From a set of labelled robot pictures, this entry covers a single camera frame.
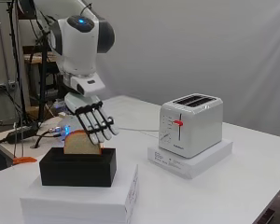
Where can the red toaster lever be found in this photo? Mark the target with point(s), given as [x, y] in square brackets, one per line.
[178, 122]

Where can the black foam block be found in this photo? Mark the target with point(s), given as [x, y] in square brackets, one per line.
[77, 171]

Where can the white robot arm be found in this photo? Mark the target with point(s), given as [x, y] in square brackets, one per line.
[81, 46]

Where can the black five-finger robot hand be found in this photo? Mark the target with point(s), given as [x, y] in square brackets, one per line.
[93, 119]

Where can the grey wall outlet box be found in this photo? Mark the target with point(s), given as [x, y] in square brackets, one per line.
[7, 85]

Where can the wooden shelf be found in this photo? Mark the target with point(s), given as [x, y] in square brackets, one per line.
[37, 58]

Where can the white flat box with print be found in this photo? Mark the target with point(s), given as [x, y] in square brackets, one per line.
[189, 166]

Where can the black power adapter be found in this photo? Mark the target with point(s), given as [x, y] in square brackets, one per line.
[21, 134]

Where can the orange clamp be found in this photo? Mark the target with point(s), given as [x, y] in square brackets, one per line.
[25, 160]

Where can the thick black stand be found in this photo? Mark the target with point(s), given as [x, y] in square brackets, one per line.
[43, 87]

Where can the thin black tripod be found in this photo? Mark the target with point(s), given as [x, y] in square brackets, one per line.
[18, 62]

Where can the white flat box stand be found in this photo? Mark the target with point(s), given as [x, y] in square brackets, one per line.
[77, 199]
[68, 220]

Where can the white steel toaster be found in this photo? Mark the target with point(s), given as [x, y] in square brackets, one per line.
[196, 130]

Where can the toy bread slice orange crust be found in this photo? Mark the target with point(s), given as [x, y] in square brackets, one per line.
[77, 146]

